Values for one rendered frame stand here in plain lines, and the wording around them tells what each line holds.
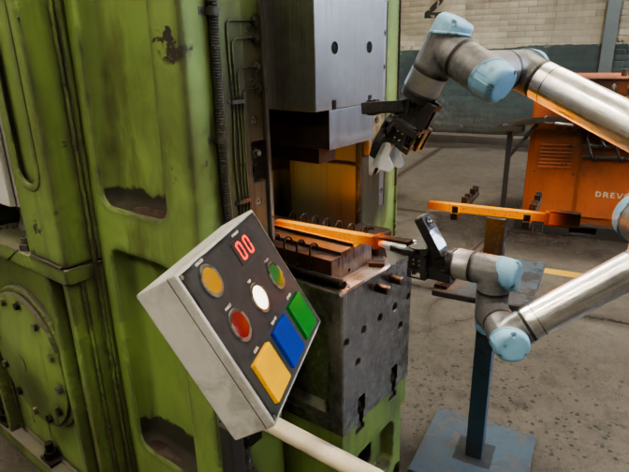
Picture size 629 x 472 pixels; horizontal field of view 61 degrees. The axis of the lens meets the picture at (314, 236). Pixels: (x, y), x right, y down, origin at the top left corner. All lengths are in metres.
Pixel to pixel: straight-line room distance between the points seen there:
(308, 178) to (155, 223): 0.67
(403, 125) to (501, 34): 7.75
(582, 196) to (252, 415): 4.20
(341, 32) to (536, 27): 7.54
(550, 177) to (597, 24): 4.25
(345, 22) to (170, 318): 0.83
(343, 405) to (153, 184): 0.78
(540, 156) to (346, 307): 3.57
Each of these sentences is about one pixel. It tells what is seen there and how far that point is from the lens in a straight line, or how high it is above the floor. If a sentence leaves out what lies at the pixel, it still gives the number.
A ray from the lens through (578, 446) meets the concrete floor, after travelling 2.49.
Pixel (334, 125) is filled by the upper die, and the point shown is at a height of 1.33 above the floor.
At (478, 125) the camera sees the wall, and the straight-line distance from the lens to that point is 8.96.
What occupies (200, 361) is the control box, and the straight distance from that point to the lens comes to 0.84.
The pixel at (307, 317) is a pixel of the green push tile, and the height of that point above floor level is 1.00.
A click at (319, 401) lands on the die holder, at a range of 1.62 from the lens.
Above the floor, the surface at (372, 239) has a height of 1.02.
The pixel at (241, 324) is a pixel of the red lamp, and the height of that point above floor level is 1.09.
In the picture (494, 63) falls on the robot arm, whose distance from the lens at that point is 1.03.
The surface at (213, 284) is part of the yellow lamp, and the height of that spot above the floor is 1.16.
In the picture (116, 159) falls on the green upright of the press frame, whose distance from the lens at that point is 1.51.
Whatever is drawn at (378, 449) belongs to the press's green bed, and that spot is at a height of 0.20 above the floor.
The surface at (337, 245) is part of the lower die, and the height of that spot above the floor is 0.99.
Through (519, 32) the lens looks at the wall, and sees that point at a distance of 8.81.
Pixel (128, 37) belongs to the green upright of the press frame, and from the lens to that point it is 1.40.
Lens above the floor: 1.50
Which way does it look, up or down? 19 degrees down
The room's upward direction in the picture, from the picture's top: 1 degrees counter-clockwise
